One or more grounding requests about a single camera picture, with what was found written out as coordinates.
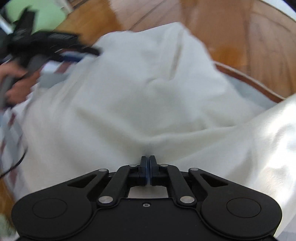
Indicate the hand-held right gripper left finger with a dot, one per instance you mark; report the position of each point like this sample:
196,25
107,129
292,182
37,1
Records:
143,171

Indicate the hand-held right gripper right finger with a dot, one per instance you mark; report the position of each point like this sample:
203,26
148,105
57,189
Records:
152,171

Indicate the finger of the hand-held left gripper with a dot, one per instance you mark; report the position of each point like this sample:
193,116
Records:
69,57
64,38

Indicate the white zip jacket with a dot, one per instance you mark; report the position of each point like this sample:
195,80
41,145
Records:
138,92

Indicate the person's left hand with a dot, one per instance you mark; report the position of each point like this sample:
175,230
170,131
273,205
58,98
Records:
17,90

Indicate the checkered rug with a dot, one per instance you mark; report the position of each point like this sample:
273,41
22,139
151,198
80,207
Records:
52,80

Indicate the green object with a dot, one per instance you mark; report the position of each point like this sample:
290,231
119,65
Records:
39,11

